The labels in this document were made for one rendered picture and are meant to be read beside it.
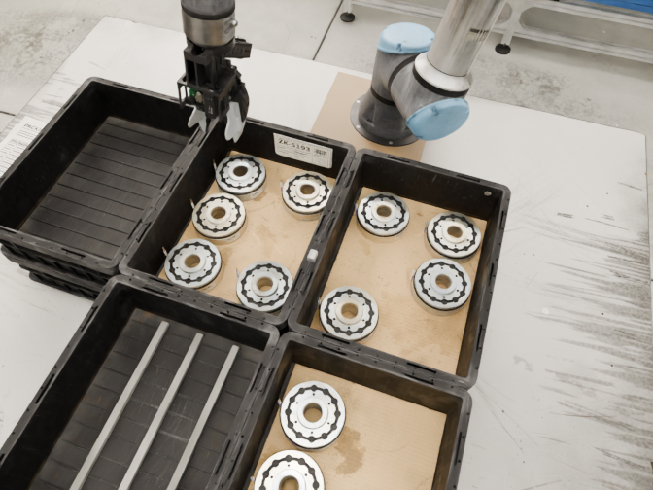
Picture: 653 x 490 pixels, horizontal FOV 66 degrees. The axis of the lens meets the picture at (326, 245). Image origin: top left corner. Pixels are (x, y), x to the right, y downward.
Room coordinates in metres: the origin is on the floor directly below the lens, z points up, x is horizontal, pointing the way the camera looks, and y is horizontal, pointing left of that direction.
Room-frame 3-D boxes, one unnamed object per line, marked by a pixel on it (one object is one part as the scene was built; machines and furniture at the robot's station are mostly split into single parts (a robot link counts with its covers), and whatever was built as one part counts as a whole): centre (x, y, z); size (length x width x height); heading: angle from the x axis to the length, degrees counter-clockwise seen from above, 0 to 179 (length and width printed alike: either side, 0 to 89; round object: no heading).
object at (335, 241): (0.44, -0.14, 0.87); 0.40 x 0.30 x 0.11; 163
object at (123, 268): (0.52, 0.15, 0.92); 0.40 x 0.30 x 0.02; 163
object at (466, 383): (0.44, -0.14, 0.92); 0.40 x 0.30 x 0.02; 163
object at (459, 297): (0.41, -0.21, 0.86); 0.10 x 0.10 x 0.01
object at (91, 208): (0.61, 0.43, 0.87); 0.40 x 0.30 x 0.11; 163
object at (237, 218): (0.55, 0.21, 0.86); 0.10 x 0.10 x 0.01
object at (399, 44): (0.89, -0.15, 0.96); 0.13 x 0.12 x 0.14; 20
